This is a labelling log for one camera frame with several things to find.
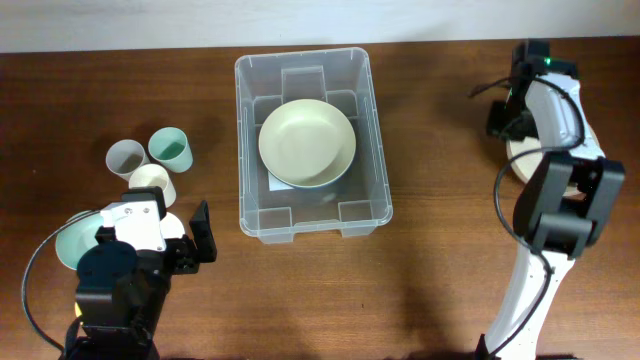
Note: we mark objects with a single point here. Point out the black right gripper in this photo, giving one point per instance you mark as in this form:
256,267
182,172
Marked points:
494,125

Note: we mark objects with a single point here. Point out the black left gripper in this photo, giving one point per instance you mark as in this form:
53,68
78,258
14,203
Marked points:
187,259

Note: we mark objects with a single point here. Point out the beige large bowl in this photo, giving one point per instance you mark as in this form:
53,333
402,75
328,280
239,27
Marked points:
525,167

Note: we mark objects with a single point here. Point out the blue large bowl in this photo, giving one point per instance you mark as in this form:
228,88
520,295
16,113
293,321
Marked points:
311,173

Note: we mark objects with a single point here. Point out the cream large bowl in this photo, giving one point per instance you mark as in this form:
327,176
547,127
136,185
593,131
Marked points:
302,129

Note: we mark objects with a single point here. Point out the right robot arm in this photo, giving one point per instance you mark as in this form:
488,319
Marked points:
562,210

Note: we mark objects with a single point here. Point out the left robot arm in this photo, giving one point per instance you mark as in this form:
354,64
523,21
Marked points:
125,279

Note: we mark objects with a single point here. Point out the white small bowl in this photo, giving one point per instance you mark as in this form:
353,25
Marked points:
171,227

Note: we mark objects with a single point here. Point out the cream plastic cup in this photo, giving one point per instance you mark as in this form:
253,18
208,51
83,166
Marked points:
154,175

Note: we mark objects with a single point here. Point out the green plastic cup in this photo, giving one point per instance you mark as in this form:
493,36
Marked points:
170,147

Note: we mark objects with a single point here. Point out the white label in bin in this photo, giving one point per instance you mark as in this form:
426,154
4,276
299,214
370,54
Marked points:
275,184

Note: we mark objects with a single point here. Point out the grey plastic cup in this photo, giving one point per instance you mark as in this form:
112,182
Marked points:
124,157

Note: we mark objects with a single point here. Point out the green small bowl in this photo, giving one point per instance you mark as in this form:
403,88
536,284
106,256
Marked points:
74,241

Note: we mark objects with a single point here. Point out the clear plastic storage bin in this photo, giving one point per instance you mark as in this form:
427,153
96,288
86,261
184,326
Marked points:
356,204

